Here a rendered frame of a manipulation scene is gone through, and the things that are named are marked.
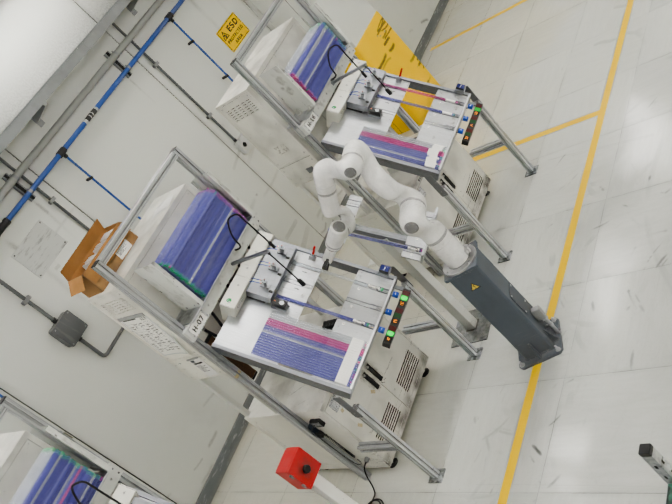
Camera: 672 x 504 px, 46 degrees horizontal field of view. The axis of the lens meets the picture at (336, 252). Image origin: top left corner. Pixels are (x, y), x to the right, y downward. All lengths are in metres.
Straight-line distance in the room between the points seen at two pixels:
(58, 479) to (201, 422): 2.24
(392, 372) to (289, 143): 1.48
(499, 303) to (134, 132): 2.95
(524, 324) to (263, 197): 2.81
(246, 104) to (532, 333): 2.06
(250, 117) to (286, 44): 0.52
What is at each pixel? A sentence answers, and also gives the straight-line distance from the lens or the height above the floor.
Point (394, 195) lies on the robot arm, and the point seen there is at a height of 1.20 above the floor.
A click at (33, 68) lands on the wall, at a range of 5.59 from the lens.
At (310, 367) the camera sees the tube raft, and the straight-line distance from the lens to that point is 3.80.
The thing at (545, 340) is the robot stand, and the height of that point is 0.08.
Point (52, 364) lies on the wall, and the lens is 5.12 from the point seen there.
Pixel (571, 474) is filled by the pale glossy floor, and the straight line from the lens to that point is 3.73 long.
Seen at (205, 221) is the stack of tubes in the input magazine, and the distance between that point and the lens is 3.96.
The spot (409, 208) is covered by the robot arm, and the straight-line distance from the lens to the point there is 3.60.
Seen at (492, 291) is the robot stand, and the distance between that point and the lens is 3.88.
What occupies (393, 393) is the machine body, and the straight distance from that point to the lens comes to 4.40.
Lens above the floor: 2.74
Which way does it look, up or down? 25 degrees down
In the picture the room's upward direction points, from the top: 47 degrees counter-clockwise
